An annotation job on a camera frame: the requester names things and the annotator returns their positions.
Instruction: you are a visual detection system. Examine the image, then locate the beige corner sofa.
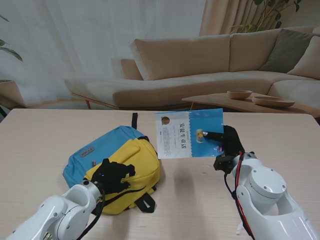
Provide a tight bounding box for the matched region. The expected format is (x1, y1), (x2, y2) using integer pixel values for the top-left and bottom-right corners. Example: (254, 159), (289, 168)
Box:
(64, 26), (320, 111)

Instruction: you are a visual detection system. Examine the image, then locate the beige plant pot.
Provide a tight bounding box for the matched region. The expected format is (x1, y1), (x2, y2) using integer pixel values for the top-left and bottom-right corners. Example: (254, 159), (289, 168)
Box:
(0, 79), (26, 109)

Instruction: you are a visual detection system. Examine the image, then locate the grey sofa cushion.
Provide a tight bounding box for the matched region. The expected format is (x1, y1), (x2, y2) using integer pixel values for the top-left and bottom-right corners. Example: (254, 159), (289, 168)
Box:
(261, 28), (320, 74)

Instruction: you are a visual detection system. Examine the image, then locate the beige pleated curtain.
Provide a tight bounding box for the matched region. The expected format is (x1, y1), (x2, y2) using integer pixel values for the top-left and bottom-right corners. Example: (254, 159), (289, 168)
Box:
(199, 0), (283, 37)

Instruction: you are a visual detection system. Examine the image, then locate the red black left arm cable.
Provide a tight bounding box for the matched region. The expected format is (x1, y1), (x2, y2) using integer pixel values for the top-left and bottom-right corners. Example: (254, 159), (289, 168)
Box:
(76, 188), (106, 240)

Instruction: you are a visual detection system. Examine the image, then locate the tall green leafy plant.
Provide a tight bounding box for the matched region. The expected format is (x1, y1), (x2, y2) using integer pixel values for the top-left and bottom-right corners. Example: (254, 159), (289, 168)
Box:
(231, 0), (303, 34)

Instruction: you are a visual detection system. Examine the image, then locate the blue and yellow school bag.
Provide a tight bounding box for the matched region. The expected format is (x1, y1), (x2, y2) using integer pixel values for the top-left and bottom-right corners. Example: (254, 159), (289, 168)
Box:
(62, 112), (161, 215)

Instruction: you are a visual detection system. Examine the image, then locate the blue and white cover book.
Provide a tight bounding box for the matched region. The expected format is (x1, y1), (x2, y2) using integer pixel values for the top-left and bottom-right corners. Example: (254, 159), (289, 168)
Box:
(154, 108), (225, 160)

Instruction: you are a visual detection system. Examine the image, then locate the wide shallow wooden dish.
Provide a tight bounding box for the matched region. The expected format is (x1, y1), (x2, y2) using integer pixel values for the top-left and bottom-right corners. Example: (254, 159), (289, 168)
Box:
(251, 96), (296, 109)

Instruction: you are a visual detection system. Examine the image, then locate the red black arm cable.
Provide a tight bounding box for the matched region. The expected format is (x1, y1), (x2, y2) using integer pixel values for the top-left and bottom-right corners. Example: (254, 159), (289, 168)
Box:
(223, 151), (256, 237)
(76, 188), (106, 240)

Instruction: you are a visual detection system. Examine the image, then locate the green plant with long leaves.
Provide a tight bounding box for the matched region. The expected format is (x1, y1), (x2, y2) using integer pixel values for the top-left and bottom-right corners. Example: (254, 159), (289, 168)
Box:
(0, 15), (24, 63)

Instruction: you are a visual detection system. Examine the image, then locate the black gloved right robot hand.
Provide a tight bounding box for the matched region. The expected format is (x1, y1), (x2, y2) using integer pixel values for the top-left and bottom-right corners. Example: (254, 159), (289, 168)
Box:
(203, 125), (246, 158)

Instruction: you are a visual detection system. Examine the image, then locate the white sheer curtain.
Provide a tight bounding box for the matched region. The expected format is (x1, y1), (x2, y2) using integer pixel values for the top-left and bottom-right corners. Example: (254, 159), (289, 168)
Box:
(0, 0), (208, 109)

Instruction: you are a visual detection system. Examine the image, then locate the small deep wooden bowl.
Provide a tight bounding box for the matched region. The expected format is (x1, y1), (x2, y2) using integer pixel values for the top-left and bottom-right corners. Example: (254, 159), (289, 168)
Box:
(226, 89), (254, 101)

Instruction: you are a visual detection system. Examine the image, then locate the beige sofa cushion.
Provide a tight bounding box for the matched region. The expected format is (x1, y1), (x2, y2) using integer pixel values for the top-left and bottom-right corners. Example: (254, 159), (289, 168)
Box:
(286, 36), (320, 81)

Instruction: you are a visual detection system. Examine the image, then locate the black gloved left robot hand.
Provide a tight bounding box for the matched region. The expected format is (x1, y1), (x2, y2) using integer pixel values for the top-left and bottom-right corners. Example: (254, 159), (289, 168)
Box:
(89, 158), (137, 195)

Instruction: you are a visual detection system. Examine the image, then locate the low wooden coffee table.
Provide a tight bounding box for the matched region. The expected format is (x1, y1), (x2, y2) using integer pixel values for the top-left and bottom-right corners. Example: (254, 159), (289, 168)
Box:
(181, 91), (320, 119)

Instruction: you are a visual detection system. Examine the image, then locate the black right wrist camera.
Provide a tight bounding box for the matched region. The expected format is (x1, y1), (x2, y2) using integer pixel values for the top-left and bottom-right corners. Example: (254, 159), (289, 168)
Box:
(213, 154), (236, 174)

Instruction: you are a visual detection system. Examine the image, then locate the red black right arm cable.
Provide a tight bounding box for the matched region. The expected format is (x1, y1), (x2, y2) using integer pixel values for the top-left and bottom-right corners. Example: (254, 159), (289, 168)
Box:
(223, 151), (256, 237)

